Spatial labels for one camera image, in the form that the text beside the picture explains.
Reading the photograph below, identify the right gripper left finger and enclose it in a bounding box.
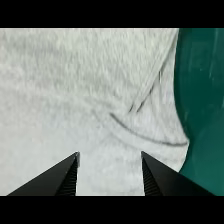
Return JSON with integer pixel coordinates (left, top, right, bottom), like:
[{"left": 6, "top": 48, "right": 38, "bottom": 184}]
[{"left": 7, "top": 151, "right": 81, "bottom": 197}]

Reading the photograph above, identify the grey T-shirt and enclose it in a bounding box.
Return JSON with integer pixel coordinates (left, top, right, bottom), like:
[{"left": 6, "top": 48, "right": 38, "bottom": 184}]
[{"left": 0, "top": 27, "right": 190, "bottom": 197}]

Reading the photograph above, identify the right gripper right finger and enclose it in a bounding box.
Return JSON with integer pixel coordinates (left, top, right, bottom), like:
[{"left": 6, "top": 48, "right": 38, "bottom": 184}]
[{"left": 140, "top": 150, "right": 216, "bottom": 197}]

